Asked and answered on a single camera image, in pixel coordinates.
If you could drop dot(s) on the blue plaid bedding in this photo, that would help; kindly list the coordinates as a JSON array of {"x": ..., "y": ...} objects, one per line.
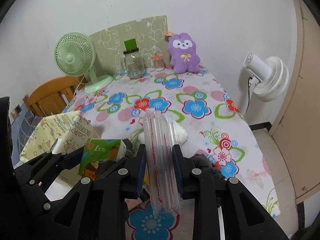
[{"x": 21, "y": 130}]

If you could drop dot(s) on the grey drawstring pouch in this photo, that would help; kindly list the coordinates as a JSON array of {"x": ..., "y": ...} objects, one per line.
[{"x": 205, "y": 165}]

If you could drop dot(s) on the green desk fan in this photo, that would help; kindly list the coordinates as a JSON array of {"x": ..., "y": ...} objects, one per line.
[{"x": 75, "y": 55}]

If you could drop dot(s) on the purple plush bunny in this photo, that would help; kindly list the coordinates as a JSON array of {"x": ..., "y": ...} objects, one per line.
[{"x": 182, "y": 50}]

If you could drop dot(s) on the glass jar green lid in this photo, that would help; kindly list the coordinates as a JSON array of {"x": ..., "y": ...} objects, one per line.
[{"x": 133, "y": 61}]

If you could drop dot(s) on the cotton swab container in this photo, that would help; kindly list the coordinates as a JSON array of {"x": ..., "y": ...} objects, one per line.
[{"x": 158, "y": 62}]

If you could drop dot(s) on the green tissue pack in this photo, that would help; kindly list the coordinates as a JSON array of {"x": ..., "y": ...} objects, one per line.
[{"x": 98, "y": 155}]

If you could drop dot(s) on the beige door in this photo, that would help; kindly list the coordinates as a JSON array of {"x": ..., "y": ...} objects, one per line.
[{"x": 296, "y": 128}]

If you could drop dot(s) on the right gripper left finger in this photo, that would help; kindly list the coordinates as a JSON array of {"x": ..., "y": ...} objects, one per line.
[{"x": 97, "y": 210}]

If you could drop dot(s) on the white standing fan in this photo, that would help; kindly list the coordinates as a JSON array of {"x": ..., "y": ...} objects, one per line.
[{"x": 269, "y": 78}]

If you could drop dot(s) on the white tissue pack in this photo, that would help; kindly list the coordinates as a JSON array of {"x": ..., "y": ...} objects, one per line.
[{"x": 182, "y": 135}]

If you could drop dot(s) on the green patterned wall mat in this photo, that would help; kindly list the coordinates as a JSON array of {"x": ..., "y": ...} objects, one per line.
[{"x": 148, "y": 35}]

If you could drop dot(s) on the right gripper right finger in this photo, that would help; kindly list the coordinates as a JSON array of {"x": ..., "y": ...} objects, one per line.
[{"x": 222, "y": 205}]

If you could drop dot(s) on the wooden chair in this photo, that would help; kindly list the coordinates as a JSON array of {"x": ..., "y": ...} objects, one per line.
[{"x": 53, "y": 96}]

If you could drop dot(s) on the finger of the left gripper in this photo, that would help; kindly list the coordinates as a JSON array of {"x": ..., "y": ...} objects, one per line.
[{"x": 44, "y": 169}]

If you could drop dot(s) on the floral tablecloth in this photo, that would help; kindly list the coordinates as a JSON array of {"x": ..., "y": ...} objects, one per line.
[{"x": 200, "y": 105}]

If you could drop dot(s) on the yellow patterned storage box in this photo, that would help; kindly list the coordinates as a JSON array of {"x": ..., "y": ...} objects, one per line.
[{"x": 60, "y": 133}]

